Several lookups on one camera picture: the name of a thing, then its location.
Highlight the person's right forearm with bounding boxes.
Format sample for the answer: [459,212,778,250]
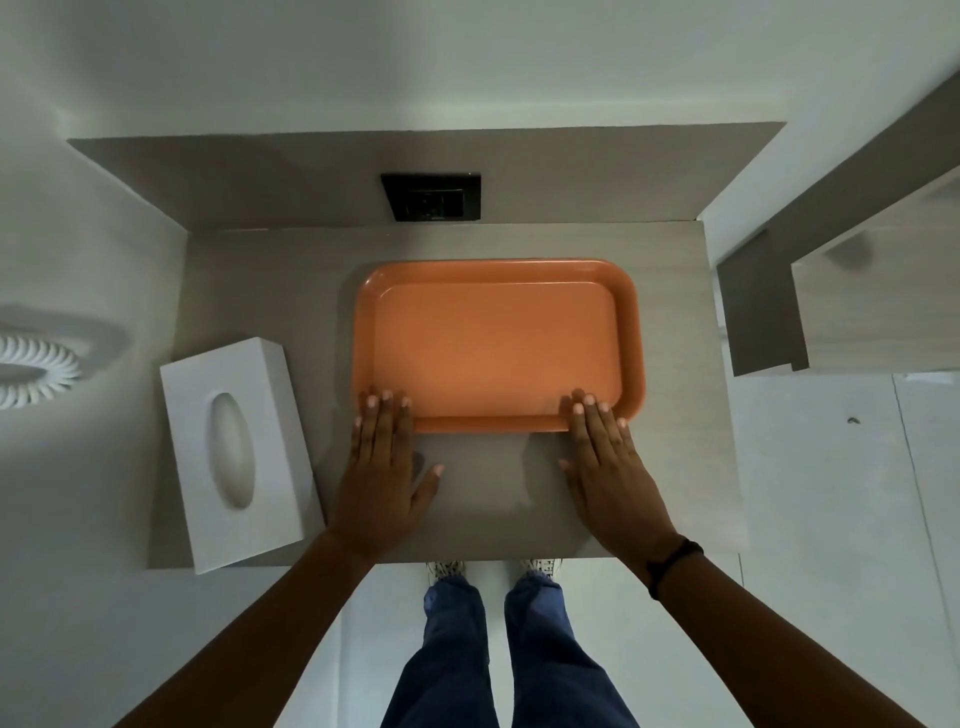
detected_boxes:
[624,540,952,728]

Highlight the black socket panel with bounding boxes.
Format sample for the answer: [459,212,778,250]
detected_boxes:
[380,172,483,224]

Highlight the orange plastic tray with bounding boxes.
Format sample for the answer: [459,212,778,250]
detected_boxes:
[352,259,647,435]

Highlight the person's left forearm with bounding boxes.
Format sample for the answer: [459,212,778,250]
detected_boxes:
[112,528,384,728]

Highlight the black wristband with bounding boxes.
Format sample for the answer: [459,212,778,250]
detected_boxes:
[647,540,705,602]

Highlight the blue jeans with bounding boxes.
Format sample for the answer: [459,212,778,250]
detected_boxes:
[390,570,641,728]

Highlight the person's right hand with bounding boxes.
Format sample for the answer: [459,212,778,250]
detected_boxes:
[558,387,681,577]

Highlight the person's left hand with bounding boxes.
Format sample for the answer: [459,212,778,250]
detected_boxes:
[330,388,445,561]

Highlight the white coiled cord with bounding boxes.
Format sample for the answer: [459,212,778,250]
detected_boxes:
[0,334,84,413]

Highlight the wooden desk back panel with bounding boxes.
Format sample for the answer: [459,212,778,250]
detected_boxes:
[66,121,788,232]

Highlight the white tissue box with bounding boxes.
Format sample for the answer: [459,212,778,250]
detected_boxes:
[159,337,326,576]

